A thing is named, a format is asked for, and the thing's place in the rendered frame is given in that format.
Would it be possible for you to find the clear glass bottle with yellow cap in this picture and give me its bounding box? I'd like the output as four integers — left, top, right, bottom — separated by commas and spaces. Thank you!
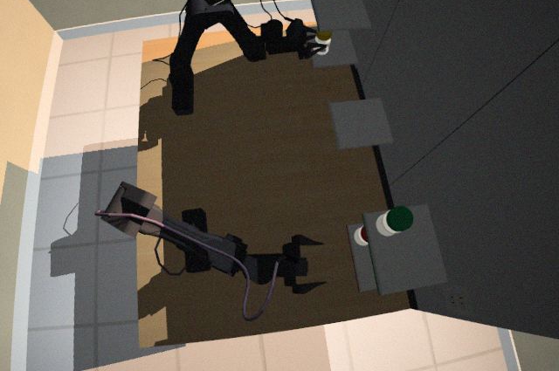
314, 27, 332, 55

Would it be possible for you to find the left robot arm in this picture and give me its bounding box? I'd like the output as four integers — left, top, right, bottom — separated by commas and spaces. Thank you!
169, 0, 285, 111

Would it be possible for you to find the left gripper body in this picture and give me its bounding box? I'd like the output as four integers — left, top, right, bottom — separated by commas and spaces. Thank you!
282, 22, 307, 59

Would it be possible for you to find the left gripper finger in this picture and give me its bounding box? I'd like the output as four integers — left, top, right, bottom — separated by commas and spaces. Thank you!
307, 42, 327, 59
304, 25, 316, 41

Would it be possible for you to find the white bottle with green cap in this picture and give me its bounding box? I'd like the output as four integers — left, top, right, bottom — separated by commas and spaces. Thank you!
376, 206, 413, 237

